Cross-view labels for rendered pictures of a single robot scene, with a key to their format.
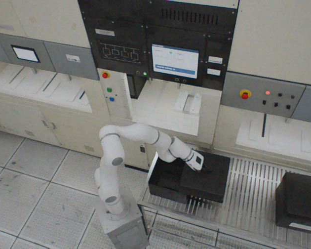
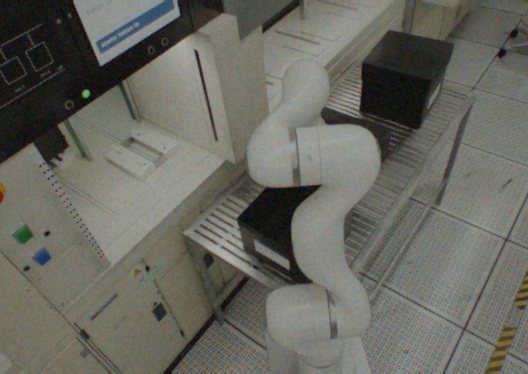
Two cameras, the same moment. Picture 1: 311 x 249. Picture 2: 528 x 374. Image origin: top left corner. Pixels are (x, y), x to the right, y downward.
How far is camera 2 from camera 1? 1.24 m
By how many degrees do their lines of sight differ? 43
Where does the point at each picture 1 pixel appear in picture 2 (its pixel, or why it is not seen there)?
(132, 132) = (317, 78)
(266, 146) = not seen: hidden behind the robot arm
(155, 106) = (105, 209)
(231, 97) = (239, 13)
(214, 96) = (229, 23)
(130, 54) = (26, 60)
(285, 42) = not seen: outside the picture
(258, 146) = not seen: hidden behind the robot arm
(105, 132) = (281, 140)
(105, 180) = (344, 273)
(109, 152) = (358, 143)
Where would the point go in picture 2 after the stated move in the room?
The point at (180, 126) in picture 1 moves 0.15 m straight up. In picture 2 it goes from (186, 180) to (176, 150)
